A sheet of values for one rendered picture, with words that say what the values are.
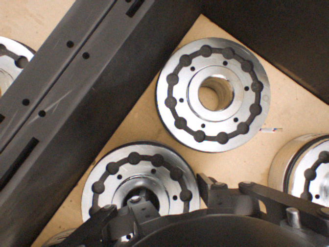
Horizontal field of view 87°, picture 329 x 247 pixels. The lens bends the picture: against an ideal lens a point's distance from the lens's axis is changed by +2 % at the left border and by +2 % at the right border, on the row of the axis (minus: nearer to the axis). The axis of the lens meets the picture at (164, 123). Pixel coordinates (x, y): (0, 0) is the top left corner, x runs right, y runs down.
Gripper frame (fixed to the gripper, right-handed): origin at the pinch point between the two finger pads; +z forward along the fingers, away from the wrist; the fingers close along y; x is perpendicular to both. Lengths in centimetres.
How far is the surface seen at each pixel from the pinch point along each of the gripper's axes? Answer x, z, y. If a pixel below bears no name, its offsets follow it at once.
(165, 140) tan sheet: 4.6, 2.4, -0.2
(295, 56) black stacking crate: 10.6, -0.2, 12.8
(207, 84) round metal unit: 9.6, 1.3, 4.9
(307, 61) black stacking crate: 9.9, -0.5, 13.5
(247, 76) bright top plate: 9.3, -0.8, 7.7
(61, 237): -2.5, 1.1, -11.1
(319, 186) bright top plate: -1.1, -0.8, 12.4
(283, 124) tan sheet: 4.4, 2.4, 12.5
